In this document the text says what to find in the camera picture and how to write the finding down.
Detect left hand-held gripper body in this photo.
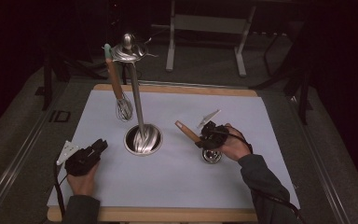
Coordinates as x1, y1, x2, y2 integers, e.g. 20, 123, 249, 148
55, 140, 103, 177

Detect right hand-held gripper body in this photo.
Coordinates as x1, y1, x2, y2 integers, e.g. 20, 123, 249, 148
197, 109, 231, 151

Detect steel utensil rack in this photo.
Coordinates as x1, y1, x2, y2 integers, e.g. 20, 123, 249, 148
101, 32, 164, 157

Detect whisk with green handle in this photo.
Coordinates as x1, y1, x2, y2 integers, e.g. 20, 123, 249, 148
103, 43, 134, 122

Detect person's left hand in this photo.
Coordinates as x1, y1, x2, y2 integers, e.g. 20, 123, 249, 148
66, 161, 100, 197

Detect person's right hand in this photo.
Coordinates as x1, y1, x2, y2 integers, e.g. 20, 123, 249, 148
217, 123, 254, 161

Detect light blue table mat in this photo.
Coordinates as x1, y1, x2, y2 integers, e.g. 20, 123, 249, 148
47, 90, 301, 210

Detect black stand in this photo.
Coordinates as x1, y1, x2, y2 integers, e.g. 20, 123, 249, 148
250, 18, 313, 125
35, 46, 106, 111

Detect white metal stand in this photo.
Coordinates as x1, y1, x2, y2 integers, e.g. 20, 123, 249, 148
151, 0, 257, 77

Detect left hand-held gripper cable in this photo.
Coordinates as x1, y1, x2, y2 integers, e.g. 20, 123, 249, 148
53, 158, 70, 219

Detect hand-held gripper cable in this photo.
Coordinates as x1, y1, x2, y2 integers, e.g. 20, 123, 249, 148
211, 128, 306, 224
53, 158, 70, 219

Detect dark floor bracket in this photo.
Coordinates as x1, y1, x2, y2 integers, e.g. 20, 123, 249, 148
48, 110, 72, 123

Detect metal floor rail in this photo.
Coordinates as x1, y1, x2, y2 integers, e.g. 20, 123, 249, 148
0, 92, 60, 224
292, 96, 352, 224

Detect right hand-held gripper cable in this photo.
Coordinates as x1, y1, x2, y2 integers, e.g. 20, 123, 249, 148
211, 128, 306, 224

